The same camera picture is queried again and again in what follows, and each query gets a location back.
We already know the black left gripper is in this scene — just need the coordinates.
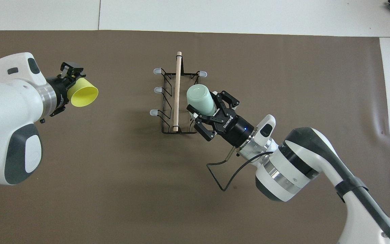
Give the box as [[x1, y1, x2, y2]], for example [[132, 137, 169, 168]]
[[46, 62, 87, 118]]

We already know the pale green plastic cup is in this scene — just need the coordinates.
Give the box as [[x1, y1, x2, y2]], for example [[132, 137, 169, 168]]
[[186, 84, 218, 117]]

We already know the black wire cup rack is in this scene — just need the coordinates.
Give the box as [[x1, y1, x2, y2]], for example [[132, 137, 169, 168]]
[[149, 51, 208, 135]]

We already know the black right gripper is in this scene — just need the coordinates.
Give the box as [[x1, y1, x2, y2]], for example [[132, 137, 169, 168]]
[[186, 90, 255, 148]]

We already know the brown table mat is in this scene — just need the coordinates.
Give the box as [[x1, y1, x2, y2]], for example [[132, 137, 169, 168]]
[[0, 30, 390, 244]]

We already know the yellow plastic cup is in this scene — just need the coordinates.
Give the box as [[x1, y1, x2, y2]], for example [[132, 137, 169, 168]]
[[67, 77, 99, 108]]

